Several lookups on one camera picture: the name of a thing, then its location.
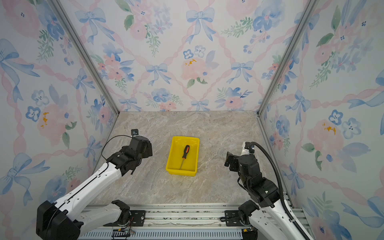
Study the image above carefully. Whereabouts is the orange black handled screwdriver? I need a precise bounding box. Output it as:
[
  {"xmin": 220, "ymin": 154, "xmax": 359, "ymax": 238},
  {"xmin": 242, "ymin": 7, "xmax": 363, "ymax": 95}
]
[{"xmin": 179, "ymin": 145, "xmax": 190, "ymax": 170}]

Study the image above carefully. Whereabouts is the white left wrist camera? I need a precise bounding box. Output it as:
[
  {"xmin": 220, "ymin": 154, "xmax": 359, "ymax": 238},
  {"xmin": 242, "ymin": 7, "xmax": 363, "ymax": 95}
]
[{"xmin": 131, "ymin": 129, "xmax": 139, "ymax": 137}]

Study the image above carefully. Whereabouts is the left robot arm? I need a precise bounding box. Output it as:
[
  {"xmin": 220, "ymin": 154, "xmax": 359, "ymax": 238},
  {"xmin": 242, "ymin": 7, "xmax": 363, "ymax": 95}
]
[{"xmin": 36, "ymin": 135, "xmax": 153, "ymax": 240}]

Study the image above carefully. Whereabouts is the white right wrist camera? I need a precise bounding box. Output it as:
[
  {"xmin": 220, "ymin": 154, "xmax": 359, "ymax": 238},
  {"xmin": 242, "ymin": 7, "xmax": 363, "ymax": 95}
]
[{"xmin": 241, "ymin": 142, "xmax": 250, "ymax": 156}]

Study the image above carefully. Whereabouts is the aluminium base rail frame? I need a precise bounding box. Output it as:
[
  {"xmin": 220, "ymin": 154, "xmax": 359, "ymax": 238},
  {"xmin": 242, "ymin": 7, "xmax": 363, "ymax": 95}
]
[{"xmin": 77, "ymin": 205, "xmax": 312, "ymax": 240}]

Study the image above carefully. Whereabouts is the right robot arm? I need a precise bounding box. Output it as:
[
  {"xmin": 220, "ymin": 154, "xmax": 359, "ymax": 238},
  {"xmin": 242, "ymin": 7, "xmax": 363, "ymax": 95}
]
[{"xmin": 225, "ymin": 152, "xmax": 313, "ymax": 240}]

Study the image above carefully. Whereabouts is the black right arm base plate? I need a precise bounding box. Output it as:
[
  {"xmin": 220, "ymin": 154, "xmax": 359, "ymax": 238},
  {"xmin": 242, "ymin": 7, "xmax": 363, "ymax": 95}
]
[{"xmin": 221, "ymin": 210, "xmax": 251, "ymax": 228}]

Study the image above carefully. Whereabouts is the thin black left cable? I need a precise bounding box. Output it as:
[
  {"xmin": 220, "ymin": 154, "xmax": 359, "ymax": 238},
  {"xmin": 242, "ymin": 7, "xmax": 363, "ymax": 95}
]
[{"xmin": 100, "ymin": 134, "xmax": 133, "ymax": 163}]

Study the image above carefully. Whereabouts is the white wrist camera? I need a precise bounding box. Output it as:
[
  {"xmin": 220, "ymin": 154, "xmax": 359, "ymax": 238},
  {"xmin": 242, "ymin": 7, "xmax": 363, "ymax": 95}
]
[
  {"xmin": 131, "ymin": 129, "xmax": 139, "ymax": 137},
  {"xmin": 241, "ymin": 142, "xmax": 250, "ymax": 156}
]

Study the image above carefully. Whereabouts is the yellow plastic bin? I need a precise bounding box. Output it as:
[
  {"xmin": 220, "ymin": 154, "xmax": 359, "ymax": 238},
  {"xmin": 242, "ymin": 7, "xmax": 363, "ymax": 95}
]
[{"xmin": 166, "ymin": 136, "xmax": 200, "ymax": 177}]

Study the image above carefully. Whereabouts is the black corrugated right cable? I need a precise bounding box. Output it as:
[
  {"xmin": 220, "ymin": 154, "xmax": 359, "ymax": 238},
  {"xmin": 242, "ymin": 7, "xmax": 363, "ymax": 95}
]
[{"xmin": 244, "ymin": 141, "xmax": 313, "ymax": 240}]

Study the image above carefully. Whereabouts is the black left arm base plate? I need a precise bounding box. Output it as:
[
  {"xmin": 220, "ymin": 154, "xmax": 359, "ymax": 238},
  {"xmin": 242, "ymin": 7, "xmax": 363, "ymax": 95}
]
[{"xmin": 104, "ymin": 210, "xmax": 146, "ymax": 227}]

